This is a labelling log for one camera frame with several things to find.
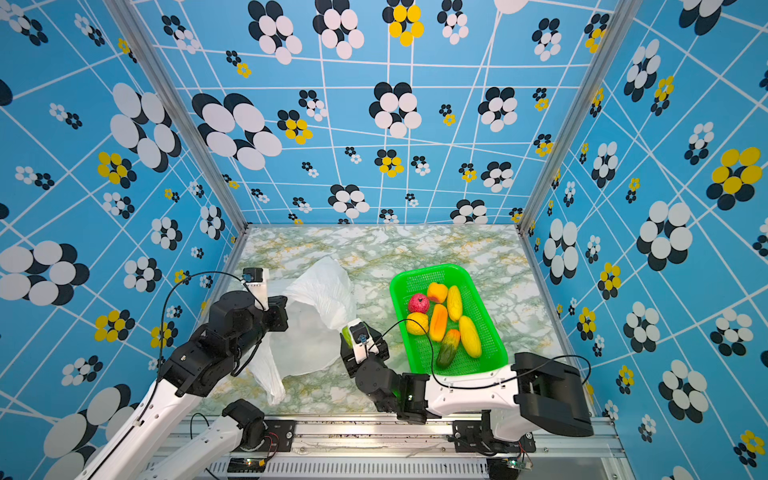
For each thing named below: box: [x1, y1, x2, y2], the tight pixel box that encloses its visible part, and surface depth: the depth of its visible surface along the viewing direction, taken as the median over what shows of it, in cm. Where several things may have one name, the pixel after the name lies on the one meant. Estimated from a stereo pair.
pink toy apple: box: [409, 293, 430, 314], surface depth 93 cm
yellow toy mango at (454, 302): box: [447, 285, 462, 322], surface depth 95 cm
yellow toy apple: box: [427, 282, 449, 304], surface depth 98 cm
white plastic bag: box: [250, 256, 355, 406], surface depth 81 cm
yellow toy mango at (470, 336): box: [458, 315, 482, 358], surface depth 87 cm
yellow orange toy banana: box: [430, 303, 448, 343], surface depth 90 cm
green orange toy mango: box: [436, 329, 461, 369], surface depth 86 cm
